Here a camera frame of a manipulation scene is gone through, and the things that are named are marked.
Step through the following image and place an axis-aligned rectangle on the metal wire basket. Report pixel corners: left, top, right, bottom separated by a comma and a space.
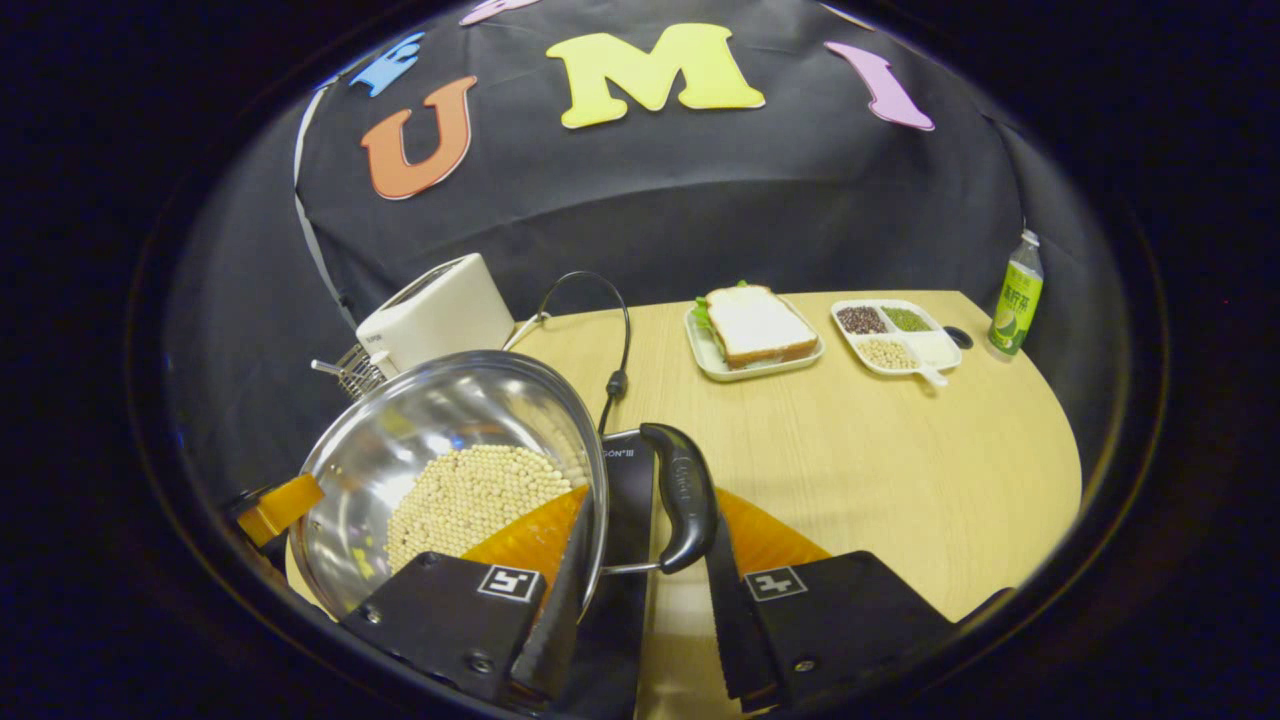
311, 345, 389, 402

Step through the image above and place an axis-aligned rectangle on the white divided tray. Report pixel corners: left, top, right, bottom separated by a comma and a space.
830, 299, 963, 389

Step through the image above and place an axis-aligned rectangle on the small pile of pale beans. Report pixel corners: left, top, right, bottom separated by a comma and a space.
858, 338, 917, 372

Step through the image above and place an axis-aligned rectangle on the white toaster cord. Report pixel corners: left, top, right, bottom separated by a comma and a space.
502, 311, 549, 353

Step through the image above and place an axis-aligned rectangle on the black induction cooktop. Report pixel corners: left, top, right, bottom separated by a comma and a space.
575, 428, 661, 720

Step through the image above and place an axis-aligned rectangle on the black backdrop cloth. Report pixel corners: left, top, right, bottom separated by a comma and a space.
165, 0, 1131, 526

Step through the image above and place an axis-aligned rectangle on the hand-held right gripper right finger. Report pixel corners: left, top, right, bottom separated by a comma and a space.
703, 487, 956, 713

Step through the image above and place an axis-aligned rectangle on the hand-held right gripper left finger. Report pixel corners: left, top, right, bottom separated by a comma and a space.
340, 487, 598, 711

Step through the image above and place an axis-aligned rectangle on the black power cable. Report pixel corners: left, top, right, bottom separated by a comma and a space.
535, 271, 633, 436

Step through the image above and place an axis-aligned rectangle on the white sandwich plate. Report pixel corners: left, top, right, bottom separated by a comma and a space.
685, 296, 827, 383

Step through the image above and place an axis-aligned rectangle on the white toaster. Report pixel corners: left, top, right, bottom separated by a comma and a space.
355, 253, 516, 379

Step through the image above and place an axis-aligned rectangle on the sandwich with lettuce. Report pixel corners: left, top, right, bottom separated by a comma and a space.
693, 281, 821, 369

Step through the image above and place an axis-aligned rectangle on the pile of soybeans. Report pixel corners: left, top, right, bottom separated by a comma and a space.
385, 445, 589, 577

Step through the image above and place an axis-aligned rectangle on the green tea bottle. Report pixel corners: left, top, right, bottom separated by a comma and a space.
988, 229, 1045, 357

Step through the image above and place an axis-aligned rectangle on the stainless steel pot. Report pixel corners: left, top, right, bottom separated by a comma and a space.
288, 350, 720, 621

